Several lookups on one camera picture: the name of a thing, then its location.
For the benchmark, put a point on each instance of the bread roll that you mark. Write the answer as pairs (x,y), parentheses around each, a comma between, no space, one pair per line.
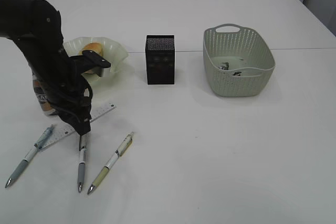
(98,49)

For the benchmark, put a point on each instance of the pale green wavy glass plate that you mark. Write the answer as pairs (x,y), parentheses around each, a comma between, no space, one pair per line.
(113,51)

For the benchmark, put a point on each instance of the grey click pen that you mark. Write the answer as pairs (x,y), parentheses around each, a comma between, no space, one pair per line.
(83,141)

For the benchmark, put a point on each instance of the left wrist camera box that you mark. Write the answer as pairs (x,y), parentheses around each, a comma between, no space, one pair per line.
(91,61)

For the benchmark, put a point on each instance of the clear plastic ruler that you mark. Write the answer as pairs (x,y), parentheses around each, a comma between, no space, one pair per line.
(63,130)

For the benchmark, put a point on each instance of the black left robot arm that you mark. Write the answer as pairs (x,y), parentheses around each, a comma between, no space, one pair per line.
(34,26)

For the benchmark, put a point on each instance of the black mesh pen holder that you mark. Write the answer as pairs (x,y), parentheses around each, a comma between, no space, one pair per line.
(160,59)

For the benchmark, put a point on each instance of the brown Nescafe coffee bottle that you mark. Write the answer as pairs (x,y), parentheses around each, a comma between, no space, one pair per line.
(42,99)

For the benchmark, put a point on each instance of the beige click pen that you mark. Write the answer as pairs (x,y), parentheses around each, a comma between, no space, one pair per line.
(111,162)

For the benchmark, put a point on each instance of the long paper piece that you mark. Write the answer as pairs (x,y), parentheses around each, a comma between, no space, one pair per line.
(223,66)

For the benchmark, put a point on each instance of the light blue click pen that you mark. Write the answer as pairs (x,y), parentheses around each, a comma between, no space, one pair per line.
(29,156)

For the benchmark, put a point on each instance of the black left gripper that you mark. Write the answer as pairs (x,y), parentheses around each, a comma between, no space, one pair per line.
(74,105)

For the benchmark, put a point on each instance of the pale green plastic basket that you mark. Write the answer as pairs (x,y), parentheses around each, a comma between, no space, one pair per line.
(245,50)

